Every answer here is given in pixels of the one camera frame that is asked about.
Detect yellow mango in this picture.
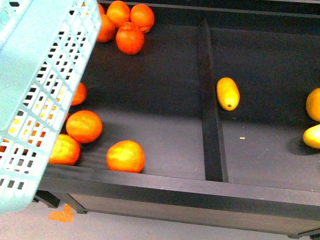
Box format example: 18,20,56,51
216,77,240,111
305,88,320,122
303,124,320,149

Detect light blue plastic basket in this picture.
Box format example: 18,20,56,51
0,0,101,214

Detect orange behind basket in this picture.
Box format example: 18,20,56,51
71,82,87,106

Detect black display tray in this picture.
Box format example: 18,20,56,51
39,0,320,240

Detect orange front centre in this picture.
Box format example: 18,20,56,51
106,140,145,173

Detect black tray divider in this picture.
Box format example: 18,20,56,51
197,18,228,183

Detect orange middle left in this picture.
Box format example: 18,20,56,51
65,110,103,144

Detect orange top centre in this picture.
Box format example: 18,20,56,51
115,22,145,55

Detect orange front left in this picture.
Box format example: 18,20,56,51
48,134,81,166

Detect orange top left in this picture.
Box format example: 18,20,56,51
96,14,116,43

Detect orange top right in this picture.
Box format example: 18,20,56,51
130,3,155,34

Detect orange top middle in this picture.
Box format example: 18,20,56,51
106,0,131,29

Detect orange tape on floor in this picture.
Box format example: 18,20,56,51
48,204,75,223

